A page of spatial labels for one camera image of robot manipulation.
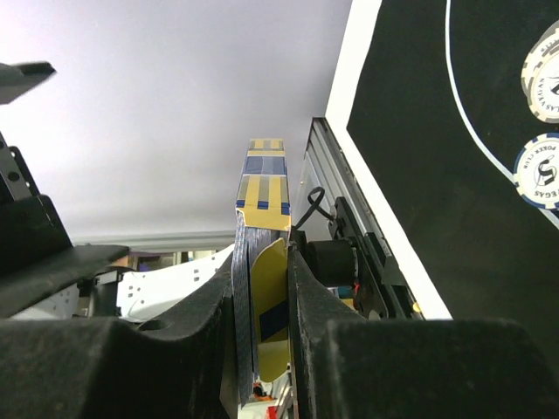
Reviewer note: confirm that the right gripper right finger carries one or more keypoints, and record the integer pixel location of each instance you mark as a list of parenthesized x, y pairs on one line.
[(346, 366)]

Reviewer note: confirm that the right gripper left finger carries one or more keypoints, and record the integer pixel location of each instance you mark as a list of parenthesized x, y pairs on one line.
[(179, 365)]

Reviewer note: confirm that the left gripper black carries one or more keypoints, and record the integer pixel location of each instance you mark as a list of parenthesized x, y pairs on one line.
[(30, 227)]

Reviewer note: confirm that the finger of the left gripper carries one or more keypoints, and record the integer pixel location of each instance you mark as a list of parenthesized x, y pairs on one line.
[(18, 79)]

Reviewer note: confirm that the blue yellow card box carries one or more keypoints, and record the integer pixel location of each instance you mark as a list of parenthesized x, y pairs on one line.
[(259, 266)]

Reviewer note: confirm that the blue white chip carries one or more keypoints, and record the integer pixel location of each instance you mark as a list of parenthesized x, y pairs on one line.
[(536, 172)]

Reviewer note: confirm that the grey white chip bottom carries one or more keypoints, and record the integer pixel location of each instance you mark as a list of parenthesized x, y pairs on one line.
[(539, 77)]

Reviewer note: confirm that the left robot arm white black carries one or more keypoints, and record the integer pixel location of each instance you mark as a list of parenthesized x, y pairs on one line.
[(140, 295)]

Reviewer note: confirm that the white table board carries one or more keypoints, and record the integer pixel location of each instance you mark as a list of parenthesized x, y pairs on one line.
[(357, 37)]

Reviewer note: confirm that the black poker felt mat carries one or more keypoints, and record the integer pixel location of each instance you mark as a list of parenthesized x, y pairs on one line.
[(441, 87)]

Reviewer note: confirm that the aluminium mounting rail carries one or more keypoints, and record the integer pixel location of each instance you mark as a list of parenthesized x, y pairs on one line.
[(339, 237)]

